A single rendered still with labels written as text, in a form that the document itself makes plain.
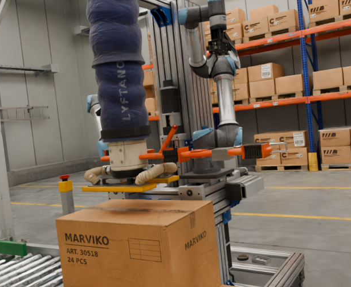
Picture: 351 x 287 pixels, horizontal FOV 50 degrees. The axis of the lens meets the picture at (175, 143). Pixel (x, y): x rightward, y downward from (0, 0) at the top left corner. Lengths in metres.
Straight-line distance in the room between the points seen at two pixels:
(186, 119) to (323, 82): 6.50
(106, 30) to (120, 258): 0.94
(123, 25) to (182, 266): 1.01
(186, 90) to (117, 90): 0.70
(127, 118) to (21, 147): 10.91
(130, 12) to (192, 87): 0.71
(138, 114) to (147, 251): 0.57
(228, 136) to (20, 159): 10.78
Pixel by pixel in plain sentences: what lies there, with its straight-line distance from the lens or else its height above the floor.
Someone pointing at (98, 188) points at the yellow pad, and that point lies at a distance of 1.66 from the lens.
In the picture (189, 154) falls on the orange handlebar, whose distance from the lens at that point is 1.50.
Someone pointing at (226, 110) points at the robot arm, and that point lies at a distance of 2.01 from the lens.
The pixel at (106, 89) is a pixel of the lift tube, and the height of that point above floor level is 1.49.
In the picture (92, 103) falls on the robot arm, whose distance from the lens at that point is 2.50.
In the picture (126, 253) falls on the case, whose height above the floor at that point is 0.82.
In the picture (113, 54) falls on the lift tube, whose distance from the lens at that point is 1.63.
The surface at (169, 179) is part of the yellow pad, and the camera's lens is 1.67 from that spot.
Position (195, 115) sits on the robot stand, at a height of 1.35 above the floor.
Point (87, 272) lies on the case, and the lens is 1.75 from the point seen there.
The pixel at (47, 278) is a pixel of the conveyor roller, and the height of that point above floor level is 0.54.
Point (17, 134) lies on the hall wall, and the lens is 12.41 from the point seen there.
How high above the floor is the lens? 1.31
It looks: 3 degrees down
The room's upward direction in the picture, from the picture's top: 6 degrees counter-clockwise
